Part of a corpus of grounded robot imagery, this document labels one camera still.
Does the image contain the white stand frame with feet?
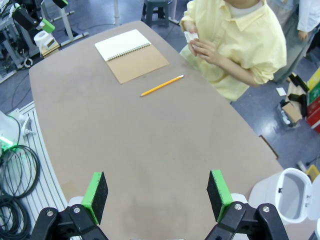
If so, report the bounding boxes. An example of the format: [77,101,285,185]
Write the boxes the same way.
[39,0,90,47]

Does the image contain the ribbed aluminium base plate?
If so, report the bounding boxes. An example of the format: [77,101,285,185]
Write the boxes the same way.
[8,100,69,213]

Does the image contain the person in yellow shirt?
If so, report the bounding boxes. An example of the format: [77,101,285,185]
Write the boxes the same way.
[179,0,288,103]

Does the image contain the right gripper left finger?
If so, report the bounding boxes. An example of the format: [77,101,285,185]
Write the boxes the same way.
[29,171,110,240]

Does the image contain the open cardboard box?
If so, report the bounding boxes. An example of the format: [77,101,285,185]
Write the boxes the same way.
[276,99,304,131]

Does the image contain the green recycling bin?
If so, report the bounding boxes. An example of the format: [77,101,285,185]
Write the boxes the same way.
[307,87,320,107]

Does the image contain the person's left forearm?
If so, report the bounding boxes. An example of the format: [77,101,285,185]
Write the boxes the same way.
[216,51,260,88]

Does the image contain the grey plastic stool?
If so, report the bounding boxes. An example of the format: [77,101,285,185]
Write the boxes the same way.
[141,0,174,28]

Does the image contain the person's right hand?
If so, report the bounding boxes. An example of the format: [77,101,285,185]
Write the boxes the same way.
[183,20,201,35]

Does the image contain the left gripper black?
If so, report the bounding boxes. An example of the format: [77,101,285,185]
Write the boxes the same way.
[11,0,69,33]

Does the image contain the spiral notebook with kraft cover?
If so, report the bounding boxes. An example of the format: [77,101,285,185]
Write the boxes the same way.
[94,29,171,85]

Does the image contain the yellow pencil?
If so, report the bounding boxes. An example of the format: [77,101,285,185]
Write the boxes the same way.
[139,74,185,98]

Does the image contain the yellow recycling bin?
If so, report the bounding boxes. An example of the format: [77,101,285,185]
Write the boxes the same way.
[306,67,320,94]

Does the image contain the metal equipment rack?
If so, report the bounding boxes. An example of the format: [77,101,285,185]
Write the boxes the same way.
[0,0,35,85]

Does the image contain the black coiled cable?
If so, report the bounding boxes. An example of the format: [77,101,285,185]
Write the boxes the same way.
[0,144,41,200]
[0,194,32,240]

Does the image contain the white round trash bin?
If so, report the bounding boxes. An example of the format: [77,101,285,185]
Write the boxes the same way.
[248,167,320,226]

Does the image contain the white metal post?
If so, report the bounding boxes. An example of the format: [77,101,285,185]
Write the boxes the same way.
[113,0,121,26]

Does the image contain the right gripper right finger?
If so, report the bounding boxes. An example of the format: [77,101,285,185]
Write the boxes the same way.
[204,169,290,240]

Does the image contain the white toilet paper roll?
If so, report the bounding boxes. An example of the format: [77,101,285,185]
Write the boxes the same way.
[33,30,49,49]

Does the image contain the person's left hand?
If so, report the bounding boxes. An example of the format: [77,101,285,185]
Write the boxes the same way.
[187,37,222,65]

